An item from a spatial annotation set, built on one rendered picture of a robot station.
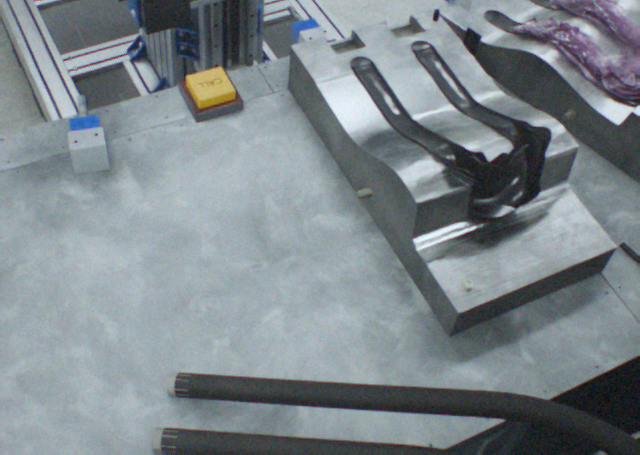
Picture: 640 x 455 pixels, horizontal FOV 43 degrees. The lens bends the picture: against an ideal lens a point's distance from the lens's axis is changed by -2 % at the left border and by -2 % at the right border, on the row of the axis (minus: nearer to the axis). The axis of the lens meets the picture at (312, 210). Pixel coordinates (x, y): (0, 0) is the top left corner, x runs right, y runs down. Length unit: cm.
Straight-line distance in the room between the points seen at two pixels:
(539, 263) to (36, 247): 68
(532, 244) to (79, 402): 62
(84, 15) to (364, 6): 94
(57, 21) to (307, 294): 153
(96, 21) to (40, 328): 146
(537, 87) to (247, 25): 81
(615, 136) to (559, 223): 22
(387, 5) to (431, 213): 185
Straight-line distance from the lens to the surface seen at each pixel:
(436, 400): 94
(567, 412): 94
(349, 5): 285
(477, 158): 110
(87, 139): 121
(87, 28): 242
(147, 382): 104
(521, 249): 113
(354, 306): 110
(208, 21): 191
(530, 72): 138
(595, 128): 136
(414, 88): 126
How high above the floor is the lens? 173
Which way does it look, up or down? 52 degrees down
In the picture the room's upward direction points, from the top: 7 degrees clockwise
